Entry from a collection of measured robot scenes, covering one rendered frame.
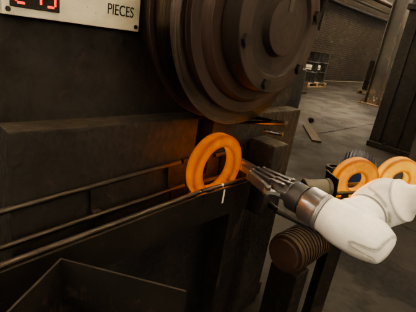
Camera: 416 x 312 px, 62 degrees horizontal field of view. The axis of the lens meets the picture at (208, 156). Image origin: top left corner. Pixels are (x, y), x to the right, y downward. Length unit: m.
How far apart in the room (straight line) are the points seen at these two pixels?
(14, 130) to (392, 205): 0.80
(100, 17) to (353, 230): 0.67
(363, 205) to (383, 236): 0.08
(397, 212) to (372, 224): 0.11
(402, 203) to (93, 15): 0.77
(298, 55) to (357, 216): 0.39
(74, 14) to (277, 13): 0.39
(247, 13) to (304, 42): 0.23
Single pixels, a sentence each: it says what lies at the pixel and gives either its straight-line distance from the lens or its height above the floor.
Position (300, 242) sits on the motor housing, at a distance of 1.13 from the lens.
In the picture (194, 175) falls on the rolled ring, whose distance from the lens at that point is 0.86.
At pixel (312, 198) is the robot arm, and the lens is 0.85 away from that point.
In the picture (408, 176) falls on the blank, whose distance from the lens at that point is 1.32.
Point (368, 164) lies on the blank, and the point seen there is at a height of 0.77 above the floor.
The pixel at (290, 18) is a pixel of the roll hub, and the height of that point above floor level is 1.13.
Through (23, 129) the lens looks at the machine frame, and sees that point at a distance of 0.70.
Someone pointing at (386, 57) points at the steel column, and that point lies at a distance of 9.70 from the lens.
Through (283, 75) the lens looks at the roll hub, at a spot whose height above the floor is 1.01.
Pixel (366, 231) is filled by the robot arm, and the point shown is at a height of 0.74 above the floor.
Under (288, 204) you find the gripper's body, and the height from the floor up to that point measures 0.72.
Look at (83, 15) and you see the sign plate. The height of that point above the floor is 1.08.
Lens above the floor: 1.08
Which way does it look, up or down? 19 degrees down
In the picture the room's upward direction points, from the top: 9 degrees clockwise
